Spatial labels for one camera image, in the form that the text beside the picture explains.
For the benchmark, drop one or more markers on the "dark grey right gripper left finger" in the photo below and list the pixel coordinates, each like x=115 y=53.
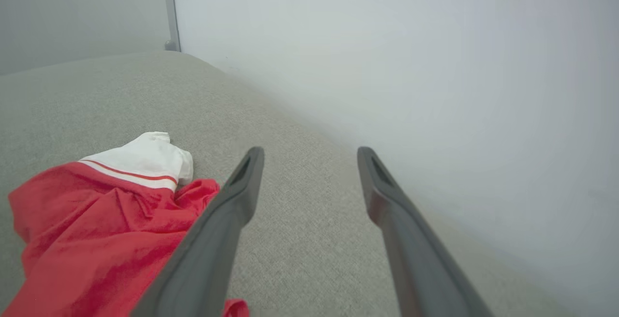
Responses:
x=213 y=244

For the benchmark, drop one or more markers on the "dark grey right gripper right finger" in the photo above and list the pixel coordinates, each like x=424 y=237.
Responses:
x=411 y=249

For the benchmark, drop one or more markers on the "red and white shirt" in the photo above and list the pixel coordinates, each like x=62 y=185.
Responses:
x=96 y=230

